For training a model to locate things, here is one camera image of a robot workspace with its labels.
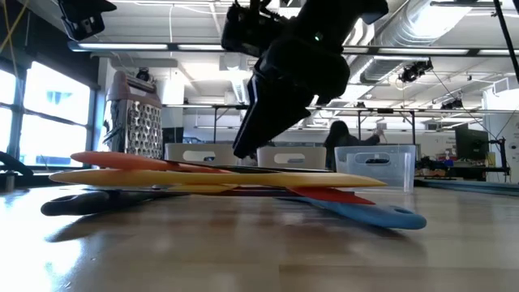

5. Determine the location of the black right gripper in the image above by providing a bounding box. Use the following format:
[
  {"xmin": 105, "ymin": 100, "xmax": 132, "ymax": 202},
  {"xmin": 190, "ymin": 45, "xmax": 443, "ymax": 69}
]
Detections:
[{"xmin": 233, "ymin": 35, "xmax": 352, "ymax": 160}]

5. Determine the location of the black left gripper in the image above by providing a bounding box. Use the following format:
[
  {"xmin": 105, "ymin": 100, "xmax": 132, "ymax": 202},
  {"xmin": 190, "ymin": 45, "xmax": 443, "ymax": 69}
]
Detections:
[{"xmin": 58, "ymin": 0, "xmax": 118, "ymax": 41}]

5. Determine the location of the long yellow plastic utensil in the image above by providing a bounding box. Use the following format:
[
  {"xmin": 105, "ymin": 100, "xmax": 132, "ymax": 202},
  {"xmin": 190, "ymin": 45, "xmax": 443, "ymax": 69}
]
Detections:
[{"xmin": 48, "ymin": 168, "xmax": 387, "ymax": 189}]

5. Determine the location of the red plastic utensil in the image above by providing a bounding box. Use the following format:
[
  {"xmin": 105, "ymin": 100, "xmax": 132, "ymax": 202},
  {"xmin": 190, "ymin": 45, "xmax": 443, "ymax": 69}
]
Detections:
[{"xmin": 283, "ymin": 186, "xmax": 376, "ymax": 206}]

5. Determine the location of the orange plastic utensil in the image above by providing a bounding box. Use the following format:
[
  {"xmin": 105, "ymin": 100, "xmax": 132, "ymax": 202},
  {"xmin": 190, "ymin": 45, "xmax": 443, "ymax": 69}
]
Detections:
[{"xmin": 71, "ymin": 150, "xmax": 233, "ymax": 174}]

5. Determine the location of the blue silicone spatula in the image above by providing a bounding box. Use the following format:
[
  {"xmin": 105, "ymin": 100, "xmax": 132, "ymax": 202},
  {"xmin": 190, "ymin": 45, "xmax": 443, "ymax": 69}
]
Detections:
[{"xmin": 279, "ymin": 196, "xmax": 428, "ymax": 231}]

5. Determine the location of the white plastic bin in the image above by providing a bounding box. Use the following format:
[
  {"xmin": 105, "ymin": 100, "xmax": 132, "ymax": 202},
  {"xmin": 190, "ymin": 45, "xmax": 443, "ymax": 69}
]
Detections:
[
  {"xmin": 256, "ymin": 145, "xmax": 328, "ymax": 171},
  {"xmin": 164, "ymin": 142, "xmax": 240, "ymax": 170}
]

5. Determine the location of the person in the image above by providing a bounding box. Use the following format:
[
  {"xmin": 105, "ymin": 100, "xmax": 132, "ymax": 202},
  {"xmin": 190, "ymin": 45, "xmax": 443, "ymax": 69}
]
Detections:
[{"xmin": 323, "ymin": 120, "xmax": 385, "ymax": 172}]

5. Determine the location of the large window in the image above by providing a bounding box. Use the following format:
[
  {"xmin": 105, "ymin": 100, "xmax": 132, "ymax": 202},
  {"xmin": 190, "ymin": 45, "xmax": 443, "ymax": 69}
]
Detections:
[{"xmin": 0, "ymin": 60, "xmax": 93, "ymax": 170}]

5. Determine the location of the clear plastic bin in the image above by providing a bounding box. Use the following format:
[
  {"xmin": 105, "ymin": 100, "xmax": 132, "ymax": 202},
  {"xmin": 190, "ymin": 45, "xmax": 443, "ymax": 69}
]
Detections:
[{"xmin": 334, "ymin": 144, "xmax": 418, "ymax": 193}]

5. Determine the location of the black computer monitor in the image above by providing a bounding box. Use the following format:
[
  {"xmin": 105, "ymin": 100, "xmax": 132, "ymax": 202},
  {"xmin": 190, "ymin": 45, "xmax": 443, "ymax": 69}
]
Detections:
[{"xmin": 453, "ymin": 127, "xmax": 491, "ymax": 162}]

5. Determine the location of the LED light bar frame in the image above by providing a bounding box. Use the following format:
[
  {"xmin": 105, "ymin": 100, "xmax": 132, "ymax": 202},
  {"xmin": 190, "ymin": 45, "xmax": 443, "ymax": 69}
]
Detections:
[{"xmin": 66, "ymin": 39, "xmax": 519, "ymax": 58}]

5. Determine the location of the yellow cable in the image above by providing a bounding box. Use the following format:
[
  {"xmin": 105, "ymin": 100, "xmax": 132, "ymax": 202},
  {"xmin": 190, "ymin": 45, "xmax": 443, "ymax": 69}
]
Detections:
[{"xmin": 0, "ymin": 0, "xmax": 30, "ymax": 56}]

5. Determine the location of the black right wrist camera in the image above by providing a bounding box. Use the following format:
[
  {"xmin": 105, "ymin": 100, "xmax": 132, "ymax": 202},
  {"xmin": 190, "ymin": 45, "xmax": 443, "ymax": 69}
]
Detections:
[{"xmin": 221, "ymin": 0, "xmax": 287, "ymax": 58}]

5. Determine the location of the metal box grater pink handle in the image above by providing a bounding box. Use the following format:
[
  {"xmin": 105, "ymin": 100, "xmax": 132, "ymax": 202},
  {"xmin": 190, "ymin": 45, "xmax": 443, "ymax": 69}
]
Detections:
[{"xmin": 103, "ymin": 71, "xmax": 165, "ymax": 160}]

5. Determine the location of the black background workstation frame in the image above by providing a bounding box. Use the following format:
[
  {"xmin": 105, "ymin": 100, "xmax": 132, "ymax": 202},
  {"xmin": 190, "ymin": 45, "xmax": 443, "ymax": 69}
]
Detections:
[{"xmin": 161, "ymin": 104, "xmax": 483, "ymax": 147}]

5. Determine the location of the silver ventilation duct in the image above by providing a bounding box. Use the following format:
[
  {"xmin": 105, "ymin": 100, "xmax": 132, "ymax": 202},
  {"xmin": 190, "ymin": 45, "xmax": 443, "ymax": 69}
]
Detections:
[{"xmin": 342, "ymin": 0, "xmax": 475, "ymax": 86}]

